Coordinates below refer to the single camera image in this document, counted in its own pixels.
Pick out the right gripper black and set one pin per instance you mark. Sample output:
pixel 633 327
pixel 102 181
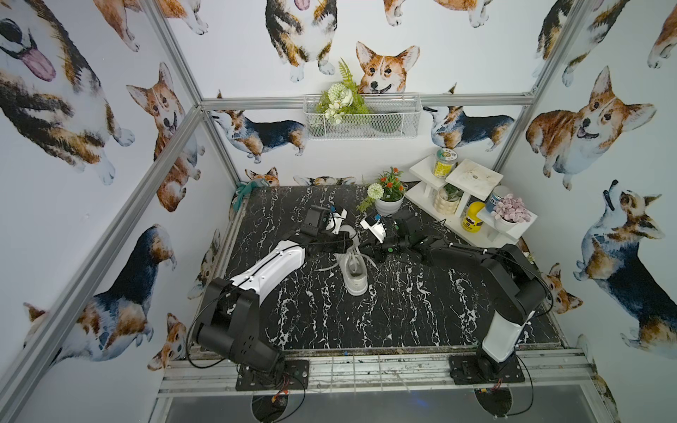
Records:
pixel 385 248

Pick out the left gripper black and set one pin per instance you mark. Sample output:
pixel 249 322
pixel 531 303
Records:
pixel 328 241

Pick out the white sneaker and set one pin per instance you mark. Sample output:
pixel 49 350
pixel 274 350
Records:
pixel 352 264

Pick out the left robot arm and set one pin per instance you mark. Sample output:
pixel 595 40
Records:
pixel 228 323

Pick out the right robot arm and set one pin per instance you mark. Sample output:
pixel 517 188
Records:
pixel 515 289

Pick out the white pot orange flowers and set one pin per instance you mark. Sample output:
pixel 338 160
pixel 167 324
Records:
pixel 386 194

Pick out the cream bumpy pot plant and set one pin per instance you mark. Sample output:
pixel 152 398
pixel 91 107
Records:
pixel 447 200

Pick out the yellow round container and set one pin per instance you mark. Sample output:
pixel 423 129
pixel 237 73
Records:
pixel 471 222

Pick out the white stepped shelf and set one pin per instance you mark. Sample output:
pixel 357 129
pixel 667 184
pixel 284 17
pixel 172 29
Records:
pixel 476 182

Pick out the teal cloth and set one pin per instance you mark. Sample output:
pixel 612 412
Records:
pixel 242 191

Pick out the clear jar yellow label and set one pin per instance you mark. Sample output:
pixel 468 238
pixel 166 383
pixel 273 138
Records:
pixel 445 162

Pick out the pink flowers white pot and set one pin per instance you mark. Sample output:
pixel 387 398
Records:
pixel 509 212

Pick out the blue white can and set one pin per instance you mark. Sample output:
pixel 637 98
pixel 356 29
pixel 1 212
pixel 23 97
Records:
pixel 497 194

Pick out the white green artificial flowers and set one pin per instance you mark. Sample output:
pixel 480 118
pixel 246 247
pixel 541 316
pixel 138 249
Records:
pixel 342 102

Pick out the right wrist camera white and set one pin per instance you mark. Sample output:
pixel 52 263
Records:
pixel 374 225

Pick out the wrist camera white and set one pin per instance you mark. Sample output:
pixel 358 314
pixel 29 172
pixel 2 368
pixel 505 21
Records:
pixel 374 225
pixel 336 219

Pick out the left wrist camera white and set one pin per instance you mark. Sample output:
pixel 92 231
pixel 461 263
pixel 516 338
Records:
pixel 336 219

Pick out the white wire basket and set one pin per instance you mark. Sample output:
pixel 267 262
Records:
pixel 389 116

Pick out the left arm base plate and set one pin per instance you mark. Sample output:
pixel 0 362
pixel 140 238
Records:
pixel 286 375

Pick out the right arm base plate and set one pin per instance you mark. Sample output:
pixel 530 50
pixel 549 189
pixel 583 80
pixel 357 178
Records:
pixel 481 369

